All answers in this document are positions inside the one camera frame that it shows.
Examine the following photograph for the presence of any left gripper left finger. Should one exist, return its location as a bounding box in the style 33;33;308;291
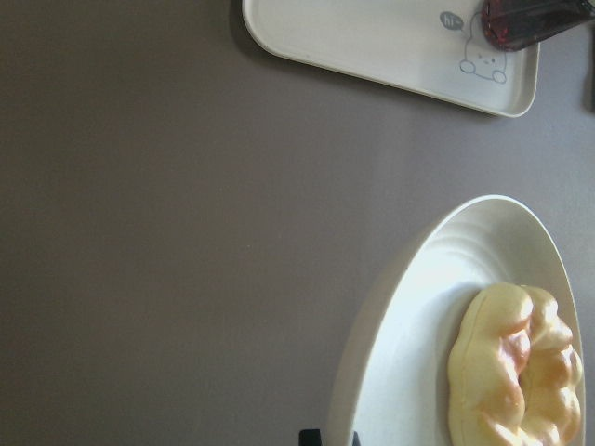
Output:
298;429;322;446

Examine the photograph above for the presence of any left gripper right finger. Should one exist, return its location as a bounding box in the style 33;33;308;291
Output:
351;431;361;446

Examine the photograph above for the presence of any twisted glazed donut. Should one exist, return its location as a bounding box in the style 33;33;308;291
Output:
447;282;583;445

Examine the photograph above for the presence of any cream rabbit tray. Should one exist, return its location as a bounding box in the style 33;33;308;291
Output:
242;1;539;117

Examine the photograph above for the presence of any dark tea bottle on tray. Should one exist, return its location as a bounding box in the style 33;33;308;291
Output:
481;0;594;52

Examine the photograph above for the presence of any white round plate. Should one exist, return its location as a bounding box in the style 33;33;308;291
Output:
322;195;579;445

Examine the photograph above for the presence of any grey folded cloth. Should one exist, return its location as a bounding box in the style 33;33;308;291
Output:
582;71;595;112

